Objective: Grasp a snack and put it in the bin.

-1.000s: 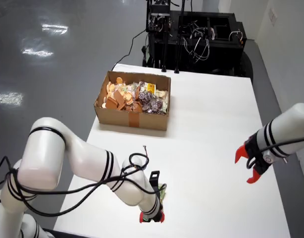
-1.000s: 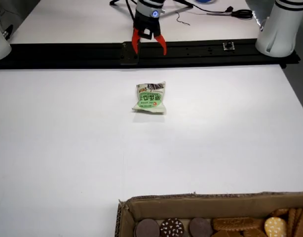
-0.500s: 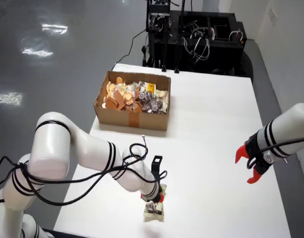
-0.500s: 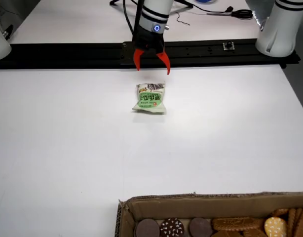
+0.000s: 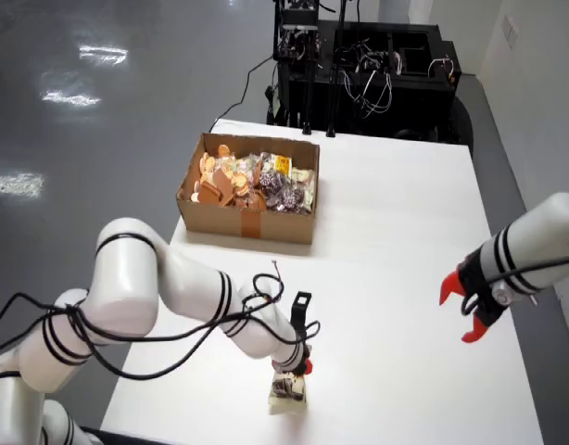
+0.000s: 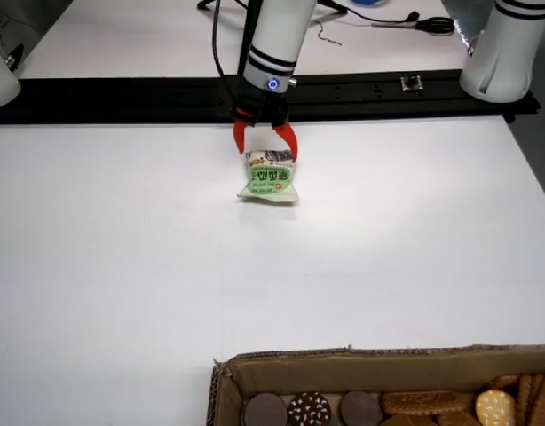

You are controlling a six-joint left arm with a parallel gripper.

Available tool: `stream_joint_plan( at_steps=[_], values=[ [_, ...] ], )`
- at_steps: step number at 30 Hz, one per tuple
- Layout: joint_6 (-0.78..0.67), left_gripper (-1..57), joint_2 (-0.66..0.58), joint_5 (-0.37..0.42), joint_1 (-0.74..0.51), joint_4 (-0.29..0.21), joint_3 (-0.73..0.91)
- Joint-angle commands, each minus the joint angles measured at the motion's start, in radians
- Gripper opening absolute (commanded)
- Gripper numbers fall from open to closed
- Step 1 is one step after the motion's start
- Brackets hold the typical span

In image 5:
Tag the black camera device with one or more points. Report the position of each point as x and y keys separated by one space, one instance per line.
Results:
x=299 y=18

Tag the thin black stand pole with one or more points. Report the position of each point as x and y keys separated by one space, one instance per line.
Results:
x=307 y=92
x=333 y=83

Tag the rectangular brown biscuit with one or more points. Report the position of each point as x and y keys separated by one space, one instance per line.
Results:
x=209 y=194
x=222 y=181

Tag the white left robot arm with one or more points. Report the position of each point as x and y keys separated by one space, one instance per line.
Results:
x=127 y=278

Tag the pale green snack packet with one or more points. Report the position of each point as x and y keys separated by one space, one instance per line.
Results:
x=303 y=176

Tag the brown cardboard box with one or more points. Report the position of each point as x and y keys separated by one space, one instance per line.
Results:
x=210 y=222

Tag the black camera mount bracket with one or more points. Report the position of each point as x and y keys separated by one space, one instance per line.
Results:
x=299 y=315

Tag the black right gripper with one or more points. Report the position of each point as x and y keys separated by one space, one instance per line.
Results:
x=479 y=287

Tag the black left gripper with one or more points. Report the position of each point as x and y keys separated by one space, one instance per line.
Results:
x=289 y=364

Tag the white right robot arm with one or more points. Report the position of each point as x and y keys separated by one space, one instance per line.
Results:
x=534 y=250

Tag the black equipment cart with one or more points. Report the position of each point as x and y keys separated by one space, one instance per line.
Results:
x=405 y=102

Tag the yellow snack packet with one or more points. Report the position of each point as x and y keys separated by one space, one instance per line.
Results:
x=283 y=165

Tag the green white snack packet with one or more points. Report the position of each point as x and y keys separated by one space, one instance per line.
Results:
x=287 y=396

